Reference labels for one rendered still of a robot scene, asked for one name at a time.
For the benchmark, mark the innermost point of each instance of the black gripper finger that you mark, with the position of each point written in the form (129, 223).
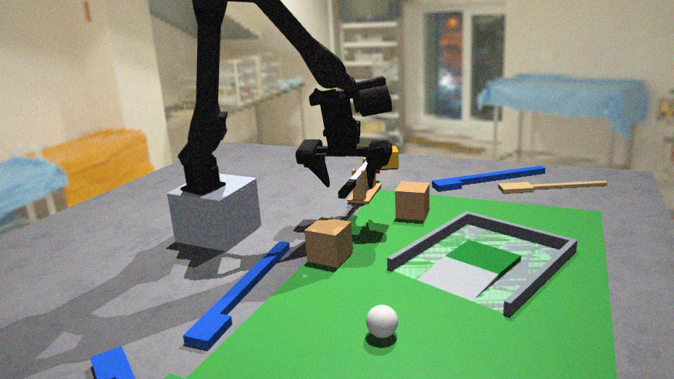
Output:
(320, 169)
(371, 174)

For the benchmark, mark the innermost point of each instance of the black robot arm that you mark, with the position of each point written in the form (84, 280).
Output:
(208, 123)

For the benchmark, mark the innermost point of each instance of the tan cube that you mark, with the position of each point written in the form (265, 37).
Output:
(328, 242)
(412, 200)

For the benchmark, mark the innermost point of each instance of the yellow block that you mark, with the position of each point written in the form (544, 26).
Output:
(394, 159)

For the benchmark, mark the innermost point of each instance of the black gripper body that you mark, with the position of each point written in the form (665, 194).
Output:
(342, 143)

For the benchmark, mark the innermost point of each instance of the white golf ball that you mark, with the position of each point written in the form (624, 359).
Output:
(382, 321)

